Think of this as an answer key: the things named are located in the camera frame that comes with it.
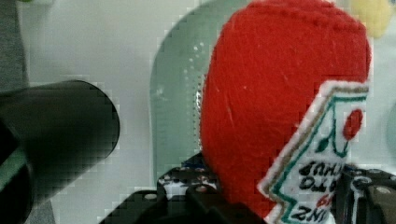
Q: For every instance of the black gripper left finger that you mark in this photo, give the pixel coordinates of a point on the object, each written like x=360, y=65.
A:
x=187, y=194

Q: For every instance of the red plush ketchup bottle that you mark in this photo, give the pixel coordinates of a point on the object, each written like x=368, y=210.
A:
x=283, y=101

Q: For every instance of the yellow banana peel toy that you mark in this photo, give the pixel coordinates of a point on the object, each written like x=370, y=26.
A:
x=374, y=14

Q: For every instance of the light green strainer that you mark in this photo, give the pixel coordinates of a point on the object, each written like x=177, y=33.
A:
x=177, y=80

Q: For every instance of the black cylinder post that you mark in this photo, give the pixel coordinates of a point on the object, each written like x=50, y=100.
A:
x=50, y=135

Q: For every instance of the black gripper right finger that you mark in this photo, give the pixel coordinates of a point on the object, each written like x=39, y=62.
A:
x=365, y=197

